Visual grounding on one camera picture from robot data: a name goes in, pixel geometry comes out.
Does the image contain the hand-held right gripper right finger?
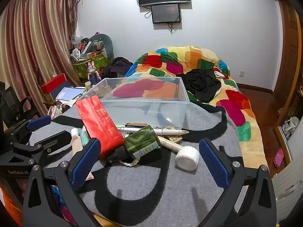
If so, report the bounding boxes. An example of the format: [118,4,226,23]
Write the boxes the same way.
[198,138,277,227]

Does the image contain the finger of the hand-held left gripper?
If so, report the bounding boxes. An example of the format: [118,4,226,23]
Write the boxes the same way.
[24,115,52,131]
[28,130,72,156]

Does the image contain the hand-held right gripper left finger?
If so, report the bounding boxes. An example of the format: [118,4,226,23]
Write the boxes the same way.
[22,138,102,227]

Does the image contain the beige tube with white cap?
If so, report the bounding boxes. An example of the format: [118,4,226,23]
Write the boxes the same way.
[70,128,94,182]

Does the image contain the mint green tube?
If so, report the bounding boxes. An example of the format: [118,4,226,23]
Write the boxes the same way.
[81,125,91,147]

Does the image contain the white tape roll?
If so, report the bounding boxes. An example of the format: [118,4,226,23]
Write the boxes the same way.
[175,145,200,171]

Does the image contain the red foil pouch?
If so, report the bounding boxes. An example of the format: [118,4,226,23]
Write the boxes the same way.
[75,96,125,160]

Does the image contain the pastel braided bracelet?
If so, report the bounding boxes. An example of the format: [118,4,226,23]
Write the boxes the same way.
[118,158,139,168]

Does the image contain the printed wooden tile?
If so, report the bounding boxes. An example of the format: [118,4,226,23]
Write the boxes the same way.
[166,125,184,143]

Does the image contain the cream tube with red band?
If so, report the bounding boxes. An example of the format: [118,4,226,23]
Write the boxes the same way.
[157,136,183,153]

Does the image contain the white pen with gold tip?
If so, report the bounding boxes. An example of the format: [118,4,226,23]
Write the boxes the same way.
[120,126,190,136]

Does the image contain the green glass bottle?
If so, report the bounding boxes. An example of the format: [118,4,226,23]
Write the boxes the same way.
[106,125,162,165]

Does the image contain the clear plastic storage box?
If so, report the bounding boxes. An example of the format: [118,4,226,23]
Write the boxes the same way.
[80,76,190,129]

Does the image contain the pink bag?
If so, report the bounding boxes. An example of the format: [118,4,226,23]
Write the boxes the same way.
[47,105,61,120]

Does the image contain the black chair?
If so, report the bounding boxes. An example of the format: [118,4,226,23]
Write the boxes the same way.
[0,85,38,128]

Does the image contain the red box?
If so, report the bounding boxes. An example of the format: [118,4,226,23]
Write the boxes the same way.
[40,73,67,94]

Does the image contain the blue and white book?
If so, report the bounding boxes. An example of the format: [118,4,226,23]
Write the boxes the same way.
[55,86,86,100]

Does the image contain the orange cloth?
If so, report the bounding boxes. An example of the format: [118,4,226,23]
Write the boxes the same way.
[0,187,22,226]

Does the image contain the colourful patchwork blanket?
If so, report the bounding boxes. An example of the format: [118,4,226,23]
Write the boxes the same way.
[123,46,269,168]

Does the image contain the pink shoe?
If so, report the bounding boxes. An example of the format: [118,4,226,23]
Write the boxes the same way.
[273,148,284,169]

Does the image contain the rabbit topped bottle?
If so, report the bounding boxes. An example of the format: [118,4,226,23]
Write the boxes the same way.
[87,61,101,84]

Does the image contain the white cabinet door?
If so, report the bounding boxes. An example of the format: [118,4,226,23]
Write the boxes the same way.
[272,156,303,223]

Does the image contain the black clothing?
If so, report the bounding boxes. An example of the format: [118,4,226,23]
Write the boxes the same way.
[182,68,222,103]

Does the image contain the green storage box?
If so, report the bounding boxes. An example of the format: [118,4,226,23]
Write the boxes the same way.
[72,53,112,78]

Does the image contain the striped brown curtain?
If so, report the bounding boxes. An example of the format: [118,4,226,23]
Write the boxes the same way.
[0,0,82,119]

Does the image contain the white shoes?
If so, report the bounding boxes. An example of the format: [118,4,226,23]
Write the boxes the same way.
[282,117,300,140]

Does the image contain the white and red cloth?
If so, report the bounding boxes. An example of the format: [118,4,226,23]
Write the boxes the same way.
[212,67,228,79]

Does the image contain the dark purple clothing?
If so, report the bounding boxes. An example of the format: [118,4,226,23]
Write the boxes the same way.
[101,57,133,79]

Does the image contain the grey plush pillow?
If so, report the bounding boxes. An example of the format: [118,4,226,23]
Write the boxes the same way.
[90,33,114,59]

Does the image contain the wooden door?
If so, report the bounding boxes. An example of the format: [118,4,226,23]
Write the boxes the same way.
[272,0,303,100]

